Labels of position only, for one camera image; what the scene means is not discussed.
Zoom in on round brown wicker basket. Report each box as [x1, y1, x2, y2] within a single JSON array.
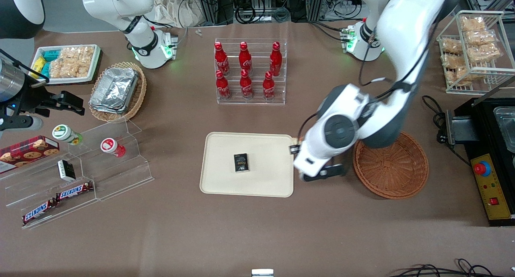
[[352, 131, 429, 200]]

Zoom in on black tray under snack tray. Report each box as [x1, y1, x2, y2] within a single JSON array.
[[44, 48, 103, 87]]

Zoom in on red cola bottle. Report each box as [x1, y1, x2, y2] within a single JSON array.
[[239, 41, 253, 74], [215, 70, 232, 101], [262, 70, 276, 101], [214, 41, 230, 76], [269, 41, 283, 77], [239, 69, 254, 99]]

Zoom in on black cable coil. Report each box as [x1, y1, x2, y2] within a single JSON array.
[[235, 4, 267, 25]]

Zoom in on stacked aluminium foil containers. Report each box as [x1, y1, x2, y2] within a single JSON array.
[[89, 66, 140, 115]]

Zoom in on black machine with tray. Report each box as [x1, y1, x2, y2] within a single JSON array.
[[454, 96, 515, 218]]

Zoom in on clear rice cracker bag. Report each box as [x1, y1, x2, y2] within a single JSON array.
[[441, 53, 468, 68], [75, 60, 92, 79], [440, 38, 464, 54], [444, 67, 470, 85], [460, 17, 486, 32], [60, 46, 95, 63], [467, 43, 502, 63], [464, 30, 496, 46], [48, 58, 77, 79]]

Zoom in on yellow snack packet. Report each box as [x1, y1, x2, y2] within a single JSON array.
[[31, 56, 47, 74]]

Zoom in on tall clear acrylic step stand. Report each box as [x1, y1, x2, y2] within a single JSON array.
[[68, 117, 155, 202]]

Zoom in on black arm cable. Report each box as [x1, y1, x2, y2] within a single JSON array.
[[357, 11, 439, 93]]

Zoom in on brown Snickers bar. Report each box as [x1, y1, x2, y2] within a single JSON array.
[[55, 182, 94, 201], [22, 198, 58, 225]]

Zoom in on small black card box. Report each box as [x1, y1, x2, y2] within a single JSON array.
[[233, 153, 250, 174]]

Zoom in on red lid snack cup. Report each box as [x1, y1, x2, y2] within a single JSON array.
[[100, 137, 126, 158]]

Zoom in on white wire basket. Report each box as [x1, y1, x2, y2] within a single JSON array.
[[436, 10, 515, 95]]

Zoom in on black floor cables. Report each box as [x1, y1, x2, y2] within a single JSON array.
[[388, 258, 499, 277]]

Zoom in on black table cable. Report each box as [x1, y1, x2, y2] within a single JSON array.
[[421, 95, 472, 167]]

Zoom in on yellow control panel box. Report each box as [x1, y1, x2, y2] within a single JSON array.
[[468, 153, 514, 226]]

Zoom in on clear acrylic bottle rack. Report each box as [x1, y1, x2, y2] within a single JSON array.
[[214, 38, 287, 105]]

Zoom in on white cloth bag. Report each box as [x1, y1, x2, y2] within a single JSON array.
[[150, 0, 210, 28]]

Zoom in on beige plastic tray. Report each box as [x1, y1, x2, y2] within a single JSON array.
[[200, 132, 297, 198]]

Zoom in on oval tan wicker basket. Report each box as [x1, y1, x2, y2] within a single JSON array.
[[88, 61, 148, 122]]

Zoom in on small black white box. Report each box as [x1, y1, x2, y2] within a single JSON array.
[[57, 159, 76, 182]]

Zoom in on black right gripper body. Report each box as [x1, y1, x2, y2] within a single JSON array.
[[17, 84, 63, 117]]

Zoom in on white rectangular snack tray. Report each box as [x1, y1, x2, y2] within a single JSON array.
[[30, 44, 101, 85]]

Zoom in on red chocolate cookie box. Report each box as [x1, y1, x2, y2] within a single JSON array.
[[0, 135, 60, 174]]

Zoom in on low clear acrylic step stand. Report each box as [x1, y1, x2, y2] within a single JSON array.
[[0, 156, 100, 230]]

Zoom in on green lid snack cup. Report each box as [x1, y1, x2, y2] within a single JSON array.
[[52, 124, 83, 146]]

